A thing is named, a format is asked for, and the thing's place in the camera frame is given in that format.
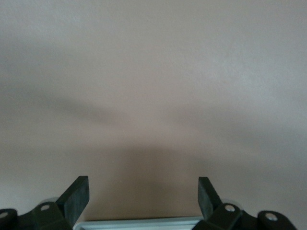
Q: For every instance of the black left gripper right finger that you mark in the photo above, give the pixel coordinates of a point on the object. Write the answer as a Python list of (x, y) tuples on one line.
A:
[(205, 201)]

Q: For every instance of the brown table cover sheet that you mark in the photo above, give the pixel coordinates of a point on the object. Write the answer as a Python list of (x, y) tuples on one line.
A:
[(153, 83)]

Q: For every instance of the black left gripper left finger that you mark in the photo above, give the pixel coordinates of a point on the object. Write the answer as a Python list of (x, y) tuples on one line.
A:
[(76, 201)]

